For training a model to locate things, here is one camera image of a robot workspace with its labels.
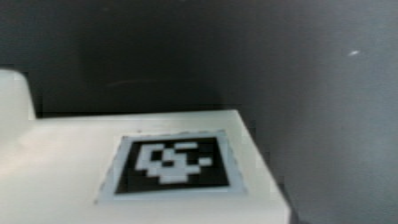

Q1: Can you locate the white drawer box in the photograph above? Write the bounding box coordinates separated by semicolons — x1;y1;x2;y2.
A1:
0;69;291;224

